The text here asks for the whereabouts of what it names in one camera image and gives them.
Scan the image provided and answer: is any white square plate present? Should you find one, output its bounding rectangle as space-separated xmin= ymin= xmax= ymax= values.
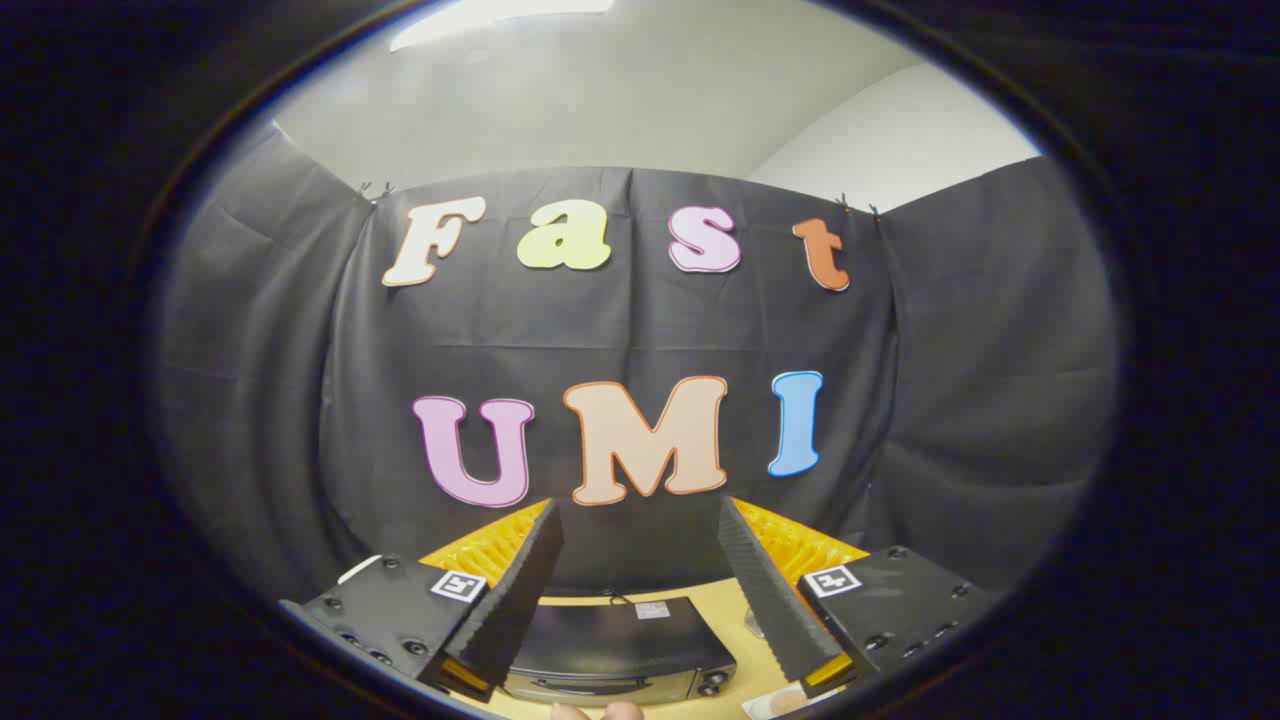
xmin=742 ymin=683 xmax=846 ymax=720

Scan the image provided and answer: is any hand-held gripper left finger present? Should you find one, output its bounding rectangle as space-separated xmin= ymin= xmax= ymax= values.
xmin=278 ymin=498 xmax=566 ymax=701

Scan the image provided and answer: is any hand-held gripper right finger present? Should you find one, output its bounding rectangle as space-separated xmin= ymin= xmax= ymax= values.
xmin=716 ymin=495 xmax=996 ymax=699

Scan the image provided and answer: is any black toaster oven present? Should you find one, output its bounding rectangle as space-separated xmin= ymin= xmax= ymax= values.
xmin=500 ymin=595 xmax=738 ymax=708

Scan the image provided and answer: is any black backdrop cloth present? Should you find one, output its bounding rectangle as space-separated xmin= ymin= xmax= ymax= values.
xmin=150 ymin=120 xmax=1121 ymax=611

